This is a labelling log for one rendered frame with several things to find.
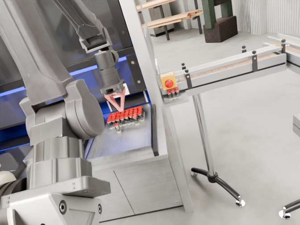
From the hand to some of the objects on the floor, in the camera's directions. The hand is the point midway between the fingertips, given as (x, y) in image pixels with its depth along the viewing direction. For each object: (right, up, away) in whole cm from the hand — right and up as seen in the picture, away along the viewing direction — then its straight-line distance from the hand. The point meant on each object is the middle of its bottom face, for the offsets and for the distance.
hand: (120, 109), depth 74 cm
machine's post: (+39, -71, +82) cm, 115 cm away
